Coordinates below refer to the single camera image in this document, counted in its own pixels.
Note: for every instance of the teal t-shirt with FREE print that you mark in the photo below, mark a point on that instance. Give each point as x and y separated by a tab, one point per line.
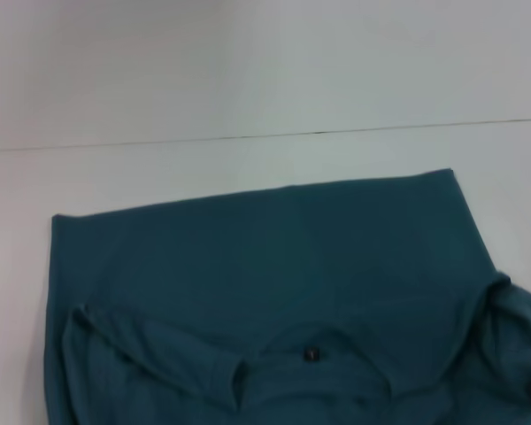
270	288

